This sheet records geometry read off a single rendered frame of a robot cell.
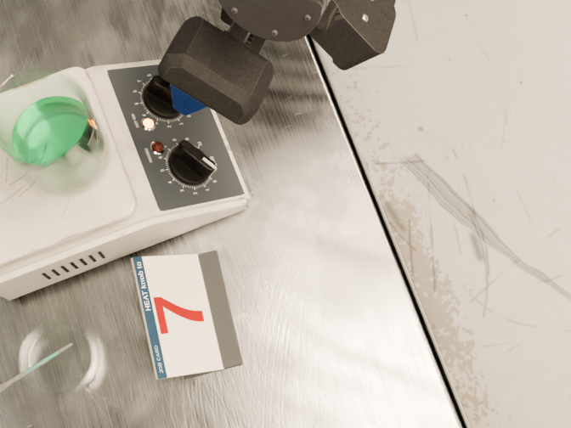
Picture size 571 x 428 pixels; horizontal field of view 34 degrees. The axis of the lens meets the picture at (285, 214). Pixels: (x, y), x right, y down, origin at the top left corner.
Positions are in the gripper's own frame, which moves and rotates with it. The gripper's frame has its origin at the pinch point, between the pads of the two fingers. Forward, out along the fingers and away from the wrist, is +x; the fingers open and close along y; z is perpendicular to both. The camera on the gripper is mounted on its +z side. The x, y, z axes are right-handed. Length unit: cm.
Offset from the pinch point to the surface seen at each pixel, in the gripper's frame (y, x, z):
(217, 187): -4.3, 9.5, 5.6
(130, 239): -10.2, 12.1, 1.9
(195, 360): -15.0, 14.3, 10.4
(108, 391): -18.2, 19.5, 6.5
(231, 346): -12.7, 14.3, 12.5
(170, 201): -7.4, 9.5, 3.0
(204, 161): -4.1, 7.7, 3.6
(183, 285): -10.4, 14.0, 7.2
